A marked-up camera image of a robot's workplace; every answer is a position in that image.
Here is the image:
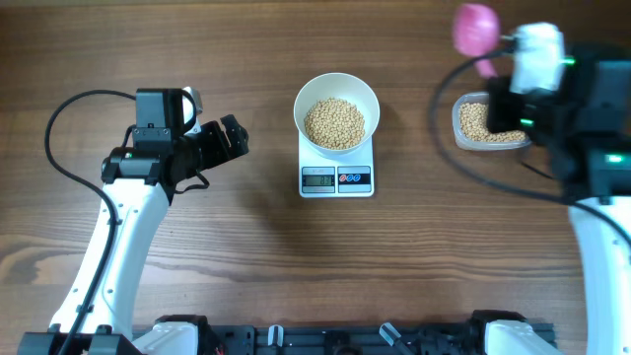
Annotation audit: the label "white bowl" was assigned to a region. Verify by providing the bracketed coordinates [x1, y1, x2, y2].
[293, 73, 381, 156]

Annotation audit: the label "left black cable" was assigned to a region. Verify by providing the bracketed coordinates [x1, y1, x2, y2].
[43, 89, 137, 355]

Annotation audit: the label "soybeans in white bowl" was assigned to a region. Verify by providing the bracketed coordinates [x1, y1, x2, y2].
[305, 98, 365, 150]

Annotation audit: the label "pile of soybeans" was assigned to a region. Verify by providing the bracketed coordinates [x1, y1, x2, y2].
[458, 103, 526, 143]

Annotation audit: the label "pink plastic scoop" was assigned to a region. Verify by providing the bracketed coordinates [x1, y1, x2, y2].
[453, 3, 500, 58]

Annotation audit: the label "clear plastic container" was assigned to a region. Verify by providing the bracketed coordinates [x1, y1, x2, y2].
[452, 92, 530, 151]

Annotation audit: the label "white digital kitchen scale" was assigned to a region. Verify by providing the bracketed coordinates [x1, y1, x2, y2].
[298, 136, 376, 198]

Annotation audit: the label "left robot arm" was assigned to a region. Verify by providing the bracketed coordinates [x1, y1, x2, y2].
[18, 87, 248, 354]

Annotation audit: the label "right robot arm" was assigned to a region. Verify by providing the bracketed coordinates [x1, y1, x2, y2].
[487, 44, 630, 354]

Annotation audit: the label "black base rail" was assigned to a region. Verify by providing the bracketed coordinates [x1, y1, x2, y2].
[130, 319, 490, 355]

